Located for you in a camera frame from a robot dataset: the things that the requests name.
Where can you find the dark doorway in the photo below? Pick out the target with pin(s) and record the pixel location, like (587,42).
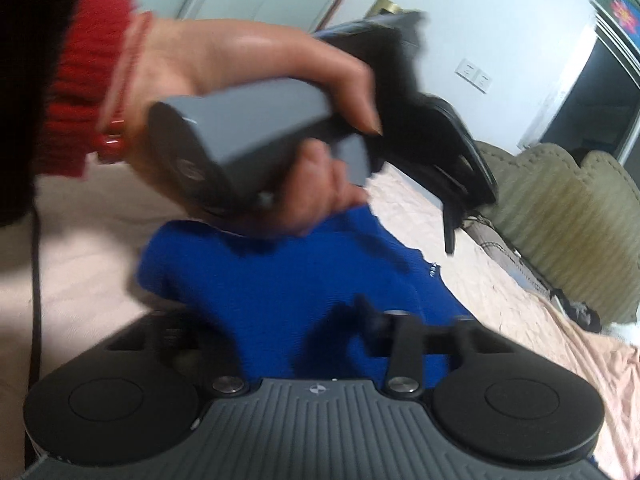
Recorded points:
(595,105)

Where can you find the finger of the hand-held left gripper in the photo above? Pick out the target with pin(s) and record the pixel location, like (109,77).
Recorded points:
(450,230)

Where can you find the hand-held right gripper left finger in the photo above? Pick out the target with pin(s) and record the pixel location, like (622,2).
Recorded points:
(170,332)

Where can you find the colourful wall poster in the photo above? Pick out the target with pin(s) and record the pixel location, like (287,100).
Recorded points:
(620,5)

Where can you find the white wall socket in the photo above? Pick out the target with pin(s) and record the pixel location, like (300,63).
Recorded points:
(474,75)

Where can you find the olive padded headboard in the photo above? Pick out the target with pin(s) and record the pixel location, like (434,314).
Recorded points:
(565,220)

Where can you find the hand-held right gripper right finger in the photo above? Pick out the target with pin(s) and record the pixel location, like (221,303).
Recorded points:
(372,325)

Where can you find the blue knit sweater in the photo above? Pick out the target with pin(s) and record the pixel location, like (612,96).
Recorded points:
(275,285)

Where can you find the person's left forearm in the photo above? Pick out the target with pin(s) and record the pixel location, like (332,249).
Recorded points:
(65,70)

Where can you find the pink quilted bed cover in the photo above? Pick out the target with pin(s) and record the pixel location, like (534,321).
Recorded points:
(490,290)

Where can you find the person's left hand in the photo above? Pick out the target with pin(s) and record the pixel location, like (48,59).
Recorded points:
(225,55)

